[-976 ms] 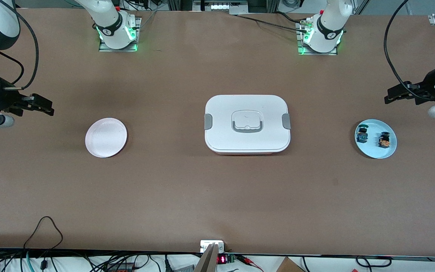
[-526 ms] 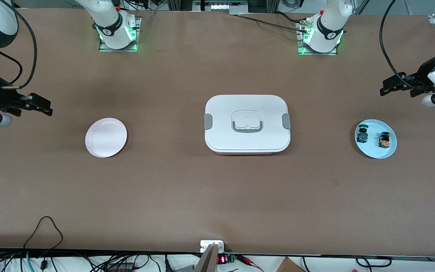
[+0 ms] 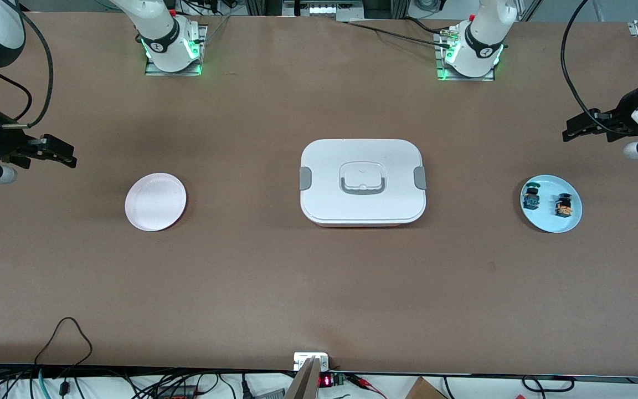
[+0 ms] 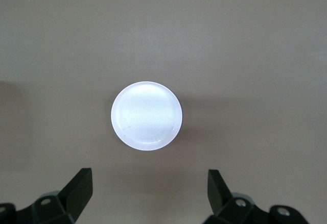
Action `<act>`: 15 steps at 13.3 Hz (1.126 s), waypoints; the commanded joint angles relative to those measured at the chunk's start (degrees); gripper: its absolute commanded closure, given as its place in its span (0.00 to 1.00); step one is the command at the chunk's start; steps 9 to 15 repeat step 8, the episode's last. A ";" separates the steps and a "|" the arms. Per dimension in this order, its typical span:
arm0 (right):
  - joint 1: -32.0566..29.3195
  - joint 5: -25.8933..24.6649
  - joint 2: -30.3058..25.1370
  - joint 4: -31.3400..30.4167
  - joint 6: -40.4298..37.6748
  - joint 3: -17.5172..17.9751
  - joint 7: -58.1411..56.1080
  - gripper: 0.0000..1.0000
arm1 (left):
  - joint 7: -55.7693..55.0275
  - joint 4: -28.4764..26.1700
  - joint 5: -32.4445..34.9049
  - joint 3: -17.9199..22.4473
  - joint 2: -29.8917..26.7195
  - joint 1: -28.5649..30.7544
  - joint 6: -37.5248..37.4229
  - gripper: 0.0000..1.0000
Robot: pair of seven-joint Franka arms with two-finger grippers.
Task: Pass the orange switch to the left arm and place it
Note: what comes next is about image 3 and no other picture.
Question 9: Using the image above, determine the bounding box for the aluminium frame with device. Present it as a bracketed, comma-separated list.
[281, 0, 366, 23]

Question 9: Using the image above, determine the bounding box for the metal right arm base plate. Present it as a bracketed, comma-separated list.
[143, 23, 208, 77]

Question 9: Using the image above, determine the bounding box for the grey metal bar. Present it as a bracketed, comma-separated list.
[285, 357, 321, 399]

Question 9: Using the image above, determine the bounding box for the black coiled cable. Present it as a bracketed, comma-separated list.
[521, 375, 576, 393]

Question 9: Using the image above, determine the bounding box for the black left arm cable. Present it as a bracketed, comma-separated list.
[560, 0, 638, 137]

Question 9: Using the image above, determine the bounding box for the pink round plate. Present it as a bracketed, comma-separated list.
[125, 173, 187, 232]

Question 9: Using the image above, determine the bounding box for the light blue round plate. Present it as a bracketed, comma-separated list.
[519, 175, 583, 233]

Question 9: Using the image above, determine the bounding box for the thin black looped cable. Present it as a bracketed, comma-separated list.
[34, 316, 94, 383]

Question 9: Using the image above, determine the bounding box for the white lidded container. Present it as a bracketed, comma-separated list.
[299, 139, 427, 228]

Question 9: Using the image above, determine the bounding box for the black cable to arm base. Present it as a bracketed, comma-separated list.
[346, 17, 452, 48]

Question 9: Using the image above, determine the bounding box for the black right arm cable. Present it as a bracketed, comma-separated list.
[0, 10, 55, 131]

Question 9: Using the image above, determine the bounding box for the brown cardboard piece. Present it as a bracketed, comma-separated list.
[405, 377, 448, 399]

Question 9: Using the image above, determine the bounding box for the red clip lead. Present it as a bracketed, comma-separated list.
[346, 374, 388, 399]

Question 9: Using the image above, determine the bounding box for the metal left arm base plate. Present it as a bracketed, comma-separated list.
[435, 30, 497, 83]

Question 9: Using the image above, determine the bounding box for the small white box device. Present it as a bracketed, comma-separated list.
[294, 352, 331, 371]

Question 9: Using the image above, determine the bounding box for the black orange power strip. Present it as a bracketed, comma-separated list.
[153, 385, 198, 399]

